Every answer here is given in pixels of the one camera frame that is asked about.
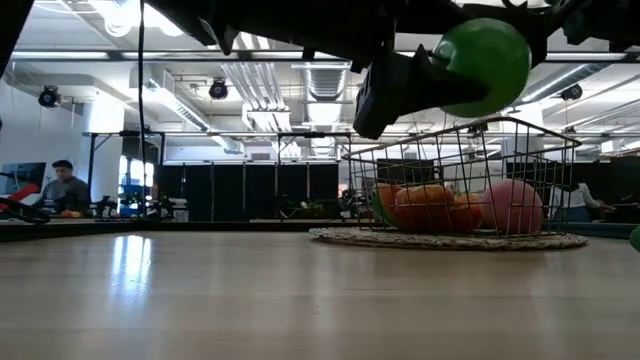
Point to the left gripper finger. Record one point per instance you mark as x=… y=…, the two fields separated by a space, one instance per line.
x=440 y=87
x=537 y=30

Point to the black ceiling spotlight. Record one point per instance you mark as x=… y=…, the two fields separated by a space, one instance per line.
x=48 y=96
x=571 y=92
x=218 y=89

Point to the orange toy bell pepper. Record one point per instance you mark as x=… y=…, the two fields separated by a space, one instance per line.
x=467 y=212

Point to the black partition wall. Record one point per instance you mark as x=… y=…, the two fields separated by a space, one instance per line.
x=230 y=192

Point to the dark red toy apple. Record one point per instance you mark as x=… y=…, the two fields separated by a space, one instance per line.
x=512 y=205

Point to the red orange toy mango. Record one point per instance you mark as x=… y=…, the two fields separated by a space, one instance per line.
x=425 y=207

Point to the long ceiling light strip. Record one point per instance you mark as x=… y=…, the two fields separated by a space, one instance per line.
x=60 y=54

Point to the computer monitor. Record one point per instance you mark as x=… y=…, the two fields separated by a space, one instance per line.
x=25 y=175

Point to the person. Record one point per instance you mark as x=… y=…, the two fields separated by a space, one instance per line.
x=575 y=200
x=65 y=192

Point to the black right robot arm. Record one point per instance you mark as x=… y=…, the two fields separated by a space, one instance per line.
x=600 y=20

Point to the green toy apple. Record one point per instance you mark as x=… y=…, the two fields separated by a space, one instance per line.
x=636 y=239
x=495 y=60

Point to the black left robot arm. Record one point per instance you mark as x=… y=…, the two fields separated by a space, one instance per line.
x=300 y=25

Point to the black metal rig frame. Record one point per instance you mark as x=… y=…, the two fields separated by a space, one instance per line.
x=315 y=134
x=125 y=133

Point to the round woven placemat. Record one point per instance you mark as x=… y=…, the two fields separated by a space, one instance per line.
x=450 y=242

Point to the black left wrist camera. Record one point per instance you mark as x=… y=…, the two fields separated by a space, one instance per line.
x=375 y=105

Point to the silver ventilation duct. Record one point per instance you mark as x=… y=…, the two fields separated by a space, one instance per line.
x=324 y=85

